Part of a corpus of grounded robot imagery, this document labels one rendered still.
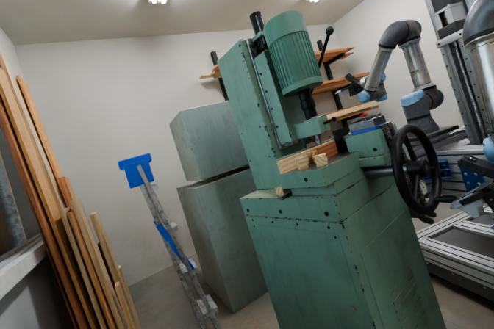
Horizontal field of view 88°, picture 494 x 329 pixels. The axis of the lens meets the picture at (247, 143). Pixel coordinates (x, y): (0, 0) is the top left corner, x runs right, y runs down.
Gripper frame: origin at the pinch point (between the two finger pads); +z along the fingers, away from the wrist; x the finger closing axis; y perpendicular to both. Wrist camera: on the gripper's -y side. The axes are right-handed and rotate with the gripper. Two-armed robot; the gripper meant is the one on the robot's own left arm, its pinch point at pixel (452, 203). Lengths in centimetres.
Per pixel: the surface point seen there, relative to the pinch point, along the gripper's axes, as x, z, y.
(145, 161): -58, 69, -89
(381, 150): -1.3, 3.8, -24.3
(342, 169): -13.8, 11.5, -26.7
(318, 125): -4.4, 14.4, -47.0
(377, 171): -2.2, 10.1, -19.9
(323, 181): -24.8, 11.5, -26.4
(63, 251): -106, 121, -81
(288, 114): -6, 22, -61
